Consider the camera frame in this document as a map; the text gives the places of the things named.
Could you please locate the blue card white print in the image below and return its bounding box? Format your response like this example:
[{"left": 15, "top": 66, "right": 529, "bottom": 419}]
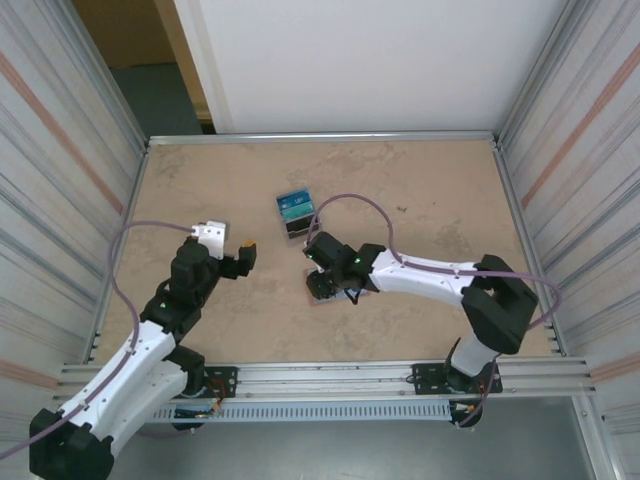
[{"left": 277, "top": 189, "right": 312, "bottom": 207}]

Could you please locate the brown wooden door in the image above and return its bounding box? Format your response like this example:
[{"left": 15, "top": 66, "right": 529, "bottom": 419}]
[{"left": 71, "top": 0, "right": 215, "bottom": 124}]

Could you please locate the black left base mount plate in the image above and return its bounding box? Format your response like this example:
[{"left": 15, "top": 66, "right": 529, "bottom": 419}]
[{"left": 202, "top": 366, "right": 239, "bottom": 400}]

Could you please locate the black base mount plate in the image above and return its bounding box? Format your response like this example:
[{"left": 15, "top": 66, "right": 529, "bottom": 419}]
[
  {"left": 202, "top": 366, "right": 239, "bottom": 400},
  {"left": 410, "top": 363, "right": 501, "bottom": 399}
]

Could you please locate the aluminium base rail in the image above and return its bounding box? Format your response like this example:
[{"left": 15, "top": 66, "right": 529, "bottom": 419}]
[{"left": 58, "top": 357, "right": 596, "bottom": 401}]

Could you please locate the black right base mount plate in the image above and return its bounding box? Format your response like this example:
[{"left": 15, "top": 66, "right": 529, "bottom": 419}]
[{"left": 410, "top": 363, "right": 501, "bottom": 399}]

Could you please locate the aluminium enclosure frame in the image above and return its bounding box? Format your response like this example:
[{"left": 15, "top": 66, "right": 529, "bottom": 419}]
[{"left": 42, "top": 0, "right": 629, "bottom": 480}]

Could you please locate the grey slotted cable duct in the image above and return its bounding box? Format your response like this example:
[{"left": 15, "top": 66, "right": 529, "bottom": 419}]
[{"left": 149, "top": 402, "right": 454, "bottom": 424}]

